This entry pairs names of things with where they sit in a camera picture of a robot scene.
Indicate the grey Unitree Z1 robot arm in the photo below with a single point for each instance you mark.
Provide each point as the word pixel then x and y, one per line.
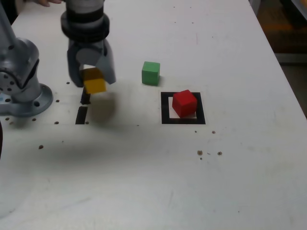
pixel 24 91

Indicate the black tape square outline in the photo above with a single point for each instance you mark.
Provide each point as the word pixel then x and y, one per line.
pixel 182 121

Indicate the brown wooden furniture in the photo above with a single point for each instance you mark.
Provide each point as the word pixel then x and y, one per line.
pixel 283 36

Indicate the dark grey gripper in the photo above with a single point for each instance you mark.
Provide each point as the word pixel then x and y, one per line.
pixel 90 45

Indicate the person's hand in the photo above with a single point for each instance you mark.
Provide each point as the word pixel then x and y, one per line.
pixel 48 2

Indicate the yellow cube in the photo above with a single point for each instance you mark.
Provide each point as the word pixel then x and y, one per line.
pixel 94 86

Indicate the green cube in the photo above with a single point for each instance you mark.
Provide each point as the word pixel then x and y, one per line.
pixel 150 75

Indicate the black tape strip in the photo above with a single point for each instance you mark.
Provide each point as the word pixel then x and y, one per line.
pixel 81 116

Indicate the red cube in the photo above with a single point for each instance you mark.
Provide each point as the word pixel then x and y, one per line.
pixel 184 104

